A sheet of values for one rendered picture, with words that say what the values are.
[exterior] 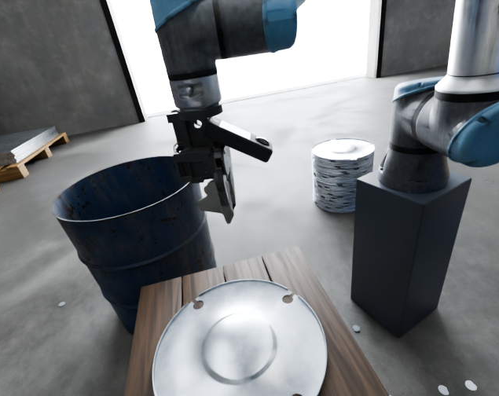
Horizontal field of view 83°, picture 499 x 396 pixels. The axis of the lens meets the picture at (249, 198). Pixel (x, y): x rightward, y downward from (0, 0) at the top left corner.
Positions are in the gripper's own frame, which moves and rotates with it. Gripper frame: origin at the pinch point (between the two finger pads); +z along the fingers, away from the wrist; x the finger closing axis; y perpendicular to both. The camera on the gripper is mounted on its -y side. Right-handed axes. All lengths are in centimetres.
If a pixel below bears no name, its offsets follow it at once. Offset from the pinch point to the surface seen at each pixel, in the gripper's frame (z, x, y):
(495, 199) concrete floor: 51, -74, -107
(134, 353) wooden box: 17.2, 17.0, 18.4
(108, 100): 19, -342, 215
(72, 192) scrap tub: 7, -30, 56
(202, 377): 16.9, 21.2, 5.2
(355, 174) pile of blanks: 31, -74, -43
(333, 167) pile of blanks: 28, -76, -34
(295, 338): 16.7, 15.1, -9.8
